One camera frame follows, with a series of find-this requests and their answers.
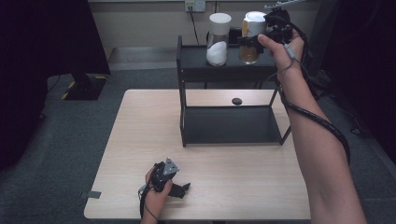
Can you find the small black box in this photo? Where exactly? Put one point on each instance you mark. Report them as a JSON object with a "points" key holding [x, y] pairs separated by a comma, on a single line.
{"points": [[234, 35]]}

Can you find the black stand base, yellow tape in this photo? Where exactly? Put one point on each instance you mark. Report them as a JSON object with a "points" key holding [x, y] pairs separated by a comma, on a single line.
{"points": [[84, 88]]}

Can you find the glass jar of brown powder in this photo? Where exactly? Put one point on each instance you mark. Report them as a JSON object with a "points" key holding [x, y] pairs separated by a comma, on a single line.
{"points": [[252, 25]]}

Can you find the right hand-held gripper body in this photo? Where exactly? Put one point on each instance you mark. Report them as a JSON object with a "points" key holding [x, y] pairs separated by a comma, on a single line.
{"points": [[280, 29]]}

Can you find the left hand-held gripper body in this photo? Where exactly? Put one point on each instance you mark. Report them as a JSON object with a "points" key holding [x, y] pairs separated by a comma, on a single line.
{"points": [[162, 177]]}

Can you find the glass jar of white powder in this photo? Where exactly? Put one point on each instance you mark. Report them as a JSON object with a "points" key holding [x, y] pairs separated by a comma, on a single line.
{"points": [[217, 53]]}

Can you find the white wall socket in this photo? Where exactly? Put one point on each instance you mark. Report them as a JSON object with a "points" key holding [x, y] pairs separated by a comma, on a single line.
{"points": [[195, 5]]}

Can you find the person's left hand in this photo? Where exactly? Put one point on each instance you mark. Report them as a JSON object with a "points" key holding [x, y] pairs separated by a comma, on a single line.
{"points": [[155, 202]]}

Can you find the grey tape strip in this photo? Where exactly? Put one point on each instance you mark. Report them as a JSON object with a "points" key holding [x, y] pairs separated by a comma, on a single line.
{"points": [[91, 195]]}

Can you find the black round table grommet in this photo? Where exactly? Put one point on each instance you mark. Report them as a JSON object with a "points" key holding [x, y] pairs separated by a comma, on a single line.
{"points": [[237, 101]]}

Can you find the person's right hand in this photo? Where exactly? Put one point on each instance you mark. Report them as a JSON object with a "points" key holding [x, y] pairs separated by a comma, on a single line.
{"points": [[285, 62]]}

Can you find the black metal two-tier rack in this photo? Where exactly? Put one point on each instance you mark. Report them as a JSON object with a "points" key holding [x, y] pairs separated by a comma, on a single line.
{"points": [[230, 124]]}

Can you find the dark curtain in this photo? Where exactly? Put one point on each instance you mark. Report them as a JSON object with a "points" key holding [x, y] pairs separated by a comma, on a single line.
{"points": [[37, 62], [364, 46]]}

